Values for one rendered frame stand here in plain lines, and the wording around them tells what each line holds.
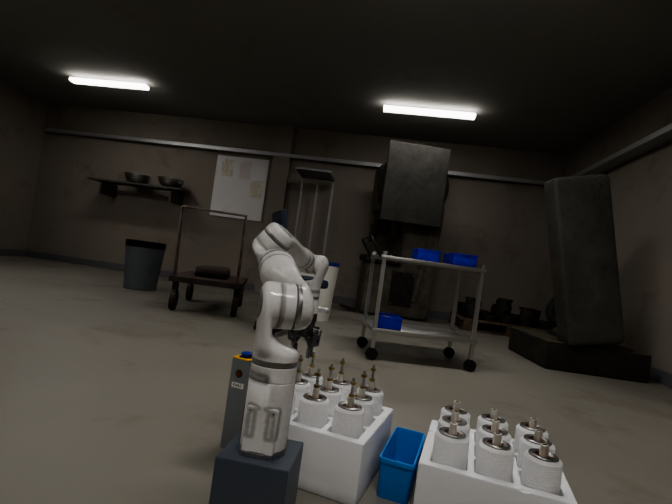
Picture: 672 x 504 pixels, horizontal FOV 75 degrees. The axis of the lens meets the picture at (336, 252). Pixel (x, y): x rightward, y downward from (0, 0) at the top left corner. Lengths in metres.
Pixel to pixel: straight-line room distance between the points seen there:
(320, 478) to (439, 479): 0.35
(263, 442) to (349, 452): 0.53
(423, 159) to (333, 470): 5.35
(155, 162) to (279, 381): 8.02
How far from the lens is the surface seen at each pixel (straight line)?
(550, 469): 1.37
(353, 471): 1.41
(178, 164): 8.54
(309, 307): 0.85
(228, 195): 8.03
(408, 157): 6.32
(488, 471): 1.36
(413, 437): 1.74
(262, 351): 0.86
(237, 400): 1.62
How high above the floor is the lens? 0.69
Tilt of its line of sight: 1 degrees up
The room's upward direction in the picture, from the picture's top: 8 degrees clockwise
